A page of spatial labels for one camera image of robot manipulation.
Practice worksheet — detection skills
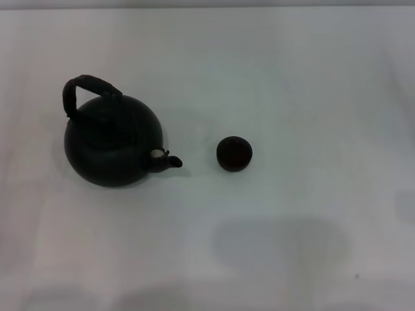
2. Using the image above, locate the small dark teacup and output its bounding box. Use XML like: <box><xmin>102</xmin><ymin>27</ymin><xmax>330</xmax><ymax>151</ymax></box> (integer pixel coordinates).
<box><xmin>216</xmin><ymin>135</ymin><xmax>254</xmax><ymax>173</ymax></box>

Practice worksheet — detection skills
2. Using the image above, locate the black round teapot with handle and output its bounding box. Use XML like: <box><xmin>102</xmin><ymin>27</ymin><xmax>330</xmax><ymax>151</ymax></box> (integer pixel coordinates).
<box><xmin>62</xmin><ymin>74</ymin><xmax>184</xmax><ymax>189</ymax></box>

